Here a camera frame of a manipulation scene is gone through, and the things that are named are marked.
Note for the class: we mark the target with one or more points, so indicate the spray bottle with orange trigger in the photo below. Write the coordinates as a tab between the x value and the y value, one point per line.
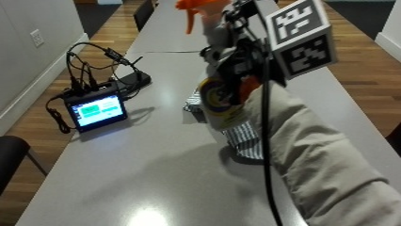
218	94

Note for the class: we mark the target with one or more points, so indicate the striped cloth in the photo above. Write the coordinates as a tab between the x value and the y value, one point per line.
247	141

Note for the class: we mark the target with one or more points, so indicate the white marker cube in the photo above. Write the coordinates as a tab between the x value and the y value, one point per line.
300	37

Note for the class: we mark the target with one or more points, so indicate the flat black box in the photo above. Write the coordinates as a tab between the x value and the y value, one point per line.
137	80

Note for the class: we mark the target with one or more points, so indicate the black chair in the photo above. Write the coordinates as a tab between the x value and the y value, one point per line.
10	157
145	14

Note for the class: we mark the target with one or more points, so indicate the small touchscreen device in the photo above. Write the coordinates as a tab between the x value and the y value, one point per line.
98	111

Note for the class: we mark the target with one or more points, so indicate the white wall outlet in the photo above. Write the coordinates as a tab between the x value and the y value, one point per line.
38	38

